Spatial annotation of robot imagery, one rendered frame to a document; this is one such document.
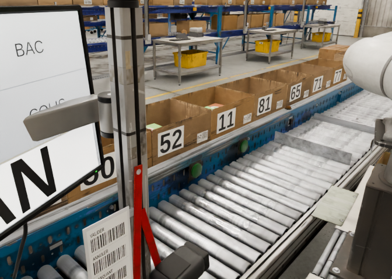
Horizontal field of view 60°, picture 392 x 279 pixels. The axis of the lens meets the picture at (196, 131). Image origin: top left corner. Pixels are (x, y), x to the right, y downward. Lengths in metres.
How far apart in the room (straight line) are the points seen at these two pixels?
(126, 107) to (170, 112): 1.37
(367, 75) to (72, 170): 0.87
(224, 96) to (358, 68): 1.11
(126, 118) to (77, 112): 0.10
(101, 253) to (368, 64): 0.89
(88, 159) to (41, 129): 0.13
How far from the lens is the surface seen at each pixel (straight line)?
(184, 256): 0.72
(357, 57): 1.18
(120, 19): 0.50
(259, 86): 2.44
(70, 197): 1.29
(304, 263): 2.44
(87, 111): 0.60
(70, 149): 0.62
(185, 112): 1.81
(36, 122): 0.55
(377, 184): 1.12
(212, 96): 2.14
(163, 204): 1.48
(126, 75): 0.51
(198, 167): 1.60
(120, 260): 0.63
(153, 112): 1.81
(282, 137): 2.14
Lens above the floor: 1.57
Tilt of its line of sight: 22 degrees down
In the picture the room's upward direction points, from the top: 1 degrees clockwise
